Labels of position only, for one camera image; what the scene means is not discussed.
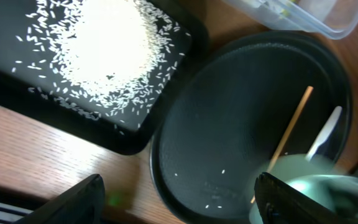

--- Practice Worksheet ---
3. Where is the pile of white rice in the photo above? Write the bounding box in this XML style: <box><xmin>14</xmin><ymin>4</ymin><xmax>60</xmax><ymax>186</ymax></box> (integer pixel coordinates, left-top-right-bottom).
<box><xmin>11</xmin><ymin>0</ymin><xmax>192</xmax><ymax>133</ymax></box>

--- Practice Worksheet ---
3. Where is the wooden chopstick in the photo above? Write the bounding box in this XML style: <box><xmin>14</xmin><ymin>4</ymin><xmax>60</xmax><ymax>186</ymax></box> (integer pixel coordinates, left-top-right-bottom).
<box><xmin>249</xmin><ymin>85</ymin><xmax>314</xmax><ymax>205</ymax></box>

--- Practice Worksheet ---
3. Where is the black rectangular tray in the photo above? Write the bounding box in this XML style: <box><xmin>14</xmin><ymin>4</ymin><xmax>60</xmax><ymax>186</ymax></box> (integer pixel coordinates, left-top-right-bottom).
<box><xmin>0</xmin><ymin>1</ymin><xmax>209</xmax><ymax>155</ymax></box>

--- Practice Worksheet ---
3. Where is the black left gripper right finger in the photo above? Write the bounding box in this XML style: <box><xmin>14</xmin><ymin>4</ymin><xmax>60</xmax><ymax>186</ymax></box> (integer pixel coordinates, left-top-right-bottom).
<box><xmin>254</xmin><ymin>172</ymin><xmax>358</xmax><ymax>224</ymax></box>

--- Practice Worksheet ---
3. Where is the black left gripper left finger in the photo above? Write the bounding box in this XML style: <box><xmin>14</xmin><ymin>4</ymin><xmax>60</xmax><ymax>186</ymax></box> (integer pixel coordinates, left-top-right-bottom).
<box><xmin>14</xmin><ymin>174</ymin><xmax>105</xmax><ymax>224</ymax></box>

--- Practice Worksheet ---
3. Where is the white plastic knife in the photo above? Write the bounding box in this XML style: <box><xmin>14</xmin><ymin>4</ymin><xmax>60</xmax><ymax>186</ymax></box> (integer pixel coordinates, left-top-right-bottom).
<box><xmin>305</xmin><ymin>106</ymin><xmax>342</xmax><ymax>161</ymax></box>

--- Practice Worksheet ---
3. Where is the mint green bowl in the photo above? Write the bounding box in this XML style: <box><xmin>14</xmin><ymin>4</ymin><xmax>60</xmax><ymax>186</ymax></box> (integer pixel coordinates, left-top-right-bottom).
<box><xmin>249</xmin><ymin>154</ymin><xmax>358</xmax><ymax>223</ymax></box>

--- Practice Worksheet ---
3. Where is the green yellow snack wrapper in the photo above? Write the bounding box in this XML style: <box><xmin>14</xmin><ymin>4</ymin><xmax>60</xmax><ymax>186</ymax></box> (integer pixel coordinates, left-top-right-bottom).
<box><xmin>258</xmin><ymin>0</ymin><xmax>299</xmax><ymax>17</ymax></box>

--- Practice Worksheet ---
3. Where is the black rail with green clips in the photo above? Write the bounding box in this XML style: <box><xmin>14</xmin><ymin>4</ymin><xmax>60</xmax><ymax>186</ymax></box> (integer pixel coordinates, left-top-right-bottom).
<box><xmin>0</xmin><ymin>189</ymin><xmax>44</xmax><ymax>224</ymax></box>

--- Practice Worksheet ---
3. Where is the round black tray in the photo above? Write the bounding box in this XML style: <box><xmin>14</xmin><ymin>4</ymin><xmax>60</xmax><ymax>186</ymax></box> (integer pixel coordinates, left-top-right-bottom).
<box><xmin>150</xmin><ymin>31</ymin><xmax>352</xmax><ymax>223</ymax></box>

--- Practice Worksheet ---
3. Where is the clear plastic bin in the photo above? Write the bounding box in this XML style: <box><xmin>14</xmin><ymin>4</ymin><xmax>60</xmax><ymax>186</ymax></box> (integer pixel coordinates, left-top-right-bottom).
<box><xmin>225</xmin><ymin>0</ymin><xmax>358</xmax><ymax>40</ymax></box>

